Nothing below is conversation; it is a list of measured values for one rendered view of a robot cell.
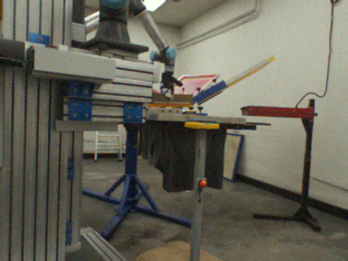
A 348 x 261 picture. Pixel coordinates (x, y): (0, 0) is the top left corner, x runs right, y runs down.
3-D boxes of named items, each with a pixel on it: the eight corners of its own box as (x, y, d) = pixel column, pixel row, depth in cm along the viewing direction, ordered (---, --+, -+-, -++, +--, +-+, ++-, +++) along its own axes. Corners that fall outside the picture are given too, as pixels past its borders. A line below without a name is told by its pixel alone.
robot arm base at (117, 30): (102, 39, 111) (103, 12, 110) (88, 45, 123) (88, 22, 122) (137, 46, 120) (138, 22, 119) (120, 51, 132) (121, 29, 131)
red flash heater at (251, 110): (299, 120, 307) (301, 108, 306) (316, 120, 261) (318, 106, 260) (241, 116, 312) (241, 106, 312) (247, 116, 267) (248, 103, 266)
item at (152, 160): (172, 175, 174) (175, 121, 173) (158, 175, 171) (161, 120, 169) (147, 162, 216) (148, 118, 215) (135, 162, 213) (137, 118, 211)
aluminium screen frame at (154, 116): (245, 123, 181) (246, 117, 181) (158, 120, 157) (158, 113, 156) (187, 119, 252) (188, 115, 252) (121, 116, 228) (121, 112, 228)
